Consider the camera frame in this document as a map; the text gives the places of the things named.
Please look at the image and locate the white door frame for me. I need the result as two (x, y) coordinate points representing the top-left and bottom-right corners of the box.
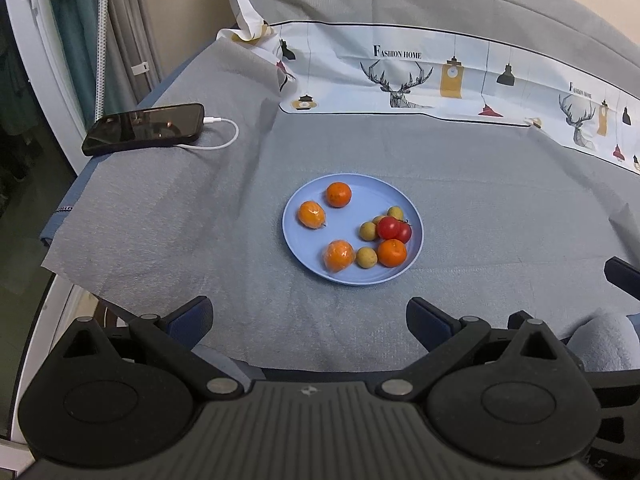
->
(6, 0), (88, 174)

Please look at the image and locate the plastic-wrapped orange tangerine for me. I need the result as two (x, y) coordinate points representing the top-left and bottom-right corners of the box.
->
(322, 240), (356, 273)

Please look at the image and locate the grey curtain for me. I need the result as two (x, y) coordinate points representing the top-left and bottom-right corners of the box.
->
(50, 0), (162, 125)

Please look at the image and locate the deer print white cloth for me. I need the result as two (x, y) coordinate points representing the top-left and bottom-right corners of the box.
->
(218, 0), (639, 171)

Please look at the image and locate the yellow-green longan fruit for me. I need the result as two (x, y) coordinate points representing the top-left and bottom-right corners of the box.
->
(356, 247), (378, 269)

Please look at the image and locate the white charging cable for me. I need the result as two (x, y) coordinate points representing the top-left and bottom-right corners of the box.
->
(174, 116), (241, 152)

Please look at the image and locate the black smartphone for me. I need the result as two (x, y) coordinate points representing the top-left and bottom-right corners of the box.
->
(81, 103), (205, 157)

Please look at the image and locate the grey bed sheet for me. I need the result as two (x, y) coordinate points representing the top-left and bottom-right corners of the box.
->
(43, 0), (639, 370)

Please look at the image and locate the red cherry tomato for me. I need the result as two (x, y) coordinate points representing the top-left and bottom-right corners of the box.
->
(396, 221), (412, 244)
(376, 216), (400, 240)

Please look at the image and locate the blue plastic plate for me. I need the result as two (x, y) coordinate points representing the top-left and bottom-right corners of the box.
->
(281, 174), (424, 286)

